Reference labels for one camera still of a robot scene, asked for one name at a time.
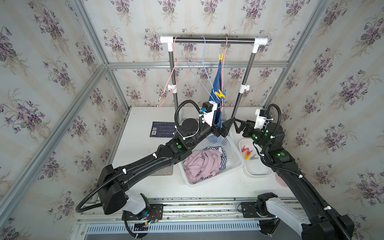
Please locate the pink tank top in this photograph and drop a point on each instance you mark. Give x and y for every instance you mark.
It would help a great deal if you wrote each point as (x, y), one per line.
(202, 165)

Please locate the white perforated plastic basket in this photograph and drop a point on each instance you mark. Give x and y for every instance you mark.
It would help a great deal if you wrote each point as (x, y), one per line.
(234, 157)

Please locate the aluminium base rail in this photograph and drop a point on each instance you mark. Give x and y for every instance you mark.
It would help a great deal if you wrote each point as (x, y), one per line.
(183, 215)

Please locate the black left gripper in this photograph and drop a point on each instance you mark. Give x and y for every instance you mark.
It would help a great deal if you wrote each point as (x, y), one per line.
(222, 131)

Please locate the pink pen cup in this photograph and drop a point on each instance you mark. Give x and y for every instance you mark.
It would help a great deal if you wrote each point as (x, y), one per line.
(280, 181)

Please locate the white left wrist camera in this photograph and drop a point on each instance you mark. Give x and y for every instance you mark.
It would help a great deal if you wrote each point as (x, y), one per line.
(208, 111)

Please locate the light blue wire hanger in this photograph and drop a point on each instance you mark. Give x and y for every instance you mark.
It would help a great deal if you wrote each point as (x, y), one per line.
(206, 72)

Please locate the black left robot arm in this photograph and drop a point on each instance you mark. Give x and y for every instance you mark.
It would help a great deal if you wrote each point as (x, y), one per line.
(112, 190)

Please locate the white metal clothes rack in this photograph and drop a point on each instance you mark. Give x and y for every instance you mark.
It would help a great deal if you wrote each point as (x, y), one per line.
(171, 41)

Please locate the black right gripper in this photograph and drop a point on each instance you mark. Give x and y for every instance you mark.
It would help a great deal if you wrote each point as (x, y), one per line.
(250, 126)

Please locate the grey clothespin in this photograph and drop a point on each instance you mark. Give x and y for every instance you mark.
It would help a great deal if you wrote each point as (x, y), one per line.
(254, 157)

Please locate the grey rectangular sponge pad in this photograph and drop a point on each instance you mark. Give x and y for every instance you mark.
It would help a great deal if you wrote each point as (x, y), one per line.
(167, 171)

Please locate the white plastic tray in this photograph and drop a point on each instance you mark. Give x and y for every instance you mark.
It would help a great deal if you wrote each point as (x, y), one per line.
(253, 168)

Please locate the yellow lower clothespin blue top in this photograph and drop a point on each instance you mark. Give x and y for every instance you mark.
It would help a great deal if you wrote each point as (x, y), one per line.
(220, 94)

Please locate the blue white striped tank top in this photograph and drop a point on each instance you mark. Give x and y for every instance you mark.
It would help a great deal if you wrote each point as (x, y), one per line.
(214, 161)

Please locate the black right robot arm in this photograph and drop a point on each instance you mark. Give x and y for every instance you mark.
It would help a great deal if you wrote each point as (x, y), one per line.
(321, 221)

